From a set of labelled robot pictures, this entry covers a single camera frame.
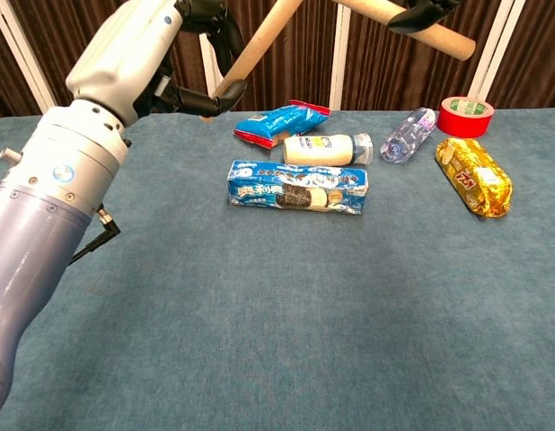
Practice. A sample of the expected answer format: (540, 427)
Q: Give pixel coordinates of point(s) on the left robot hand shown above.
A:
(120, 58)

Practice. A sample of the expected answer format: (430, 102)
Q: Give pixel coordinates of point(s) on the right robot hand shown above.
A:
(416, 18)

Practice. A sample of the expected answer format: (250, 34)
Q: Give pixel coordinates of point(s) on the pale wooden drumstick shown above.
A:
(259, 40)
(439, 38)

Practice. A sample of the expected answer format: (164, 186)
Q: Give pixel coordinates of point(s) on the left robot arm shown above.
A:
(39, 233)

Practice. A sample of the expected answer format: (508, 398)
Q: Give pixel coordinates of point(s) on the dark brown curtain panel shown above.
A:
(295, 58)
(394, 76)
(3, 76)
(542, 54)
(57, 27)

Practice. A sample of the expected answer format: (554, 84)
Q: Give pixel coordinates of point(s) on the red tape roll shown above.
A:
(461, 125)

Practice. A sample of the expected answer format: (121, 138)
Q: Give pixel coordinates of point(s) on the clear plastic water bottle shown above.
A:
(407, 134)

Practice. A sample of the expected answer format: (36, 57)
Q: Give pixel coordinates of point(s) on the white milk bottle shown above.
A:
(318, 150)

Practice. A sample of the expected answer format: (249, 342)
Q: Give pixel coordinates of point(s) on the gold foil snack pack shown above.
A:
(475, 177)

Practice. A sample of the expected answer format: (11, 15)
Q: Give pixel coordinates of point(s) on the blue red-edged snack bag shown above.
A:
(277, 123)

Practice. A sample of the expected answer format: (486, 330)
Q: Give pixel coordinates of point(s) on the blue cookie box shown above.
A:
(295, 188)

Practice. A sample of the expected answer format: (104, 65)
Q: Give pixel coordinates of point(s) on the blue table cloth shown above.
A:
(304, 314)

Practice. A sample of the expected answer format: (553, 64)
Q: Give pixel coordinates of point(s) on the white screen frame post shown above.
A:
(207, 63)
(28, 58)
(488, 76)
(340, 67)

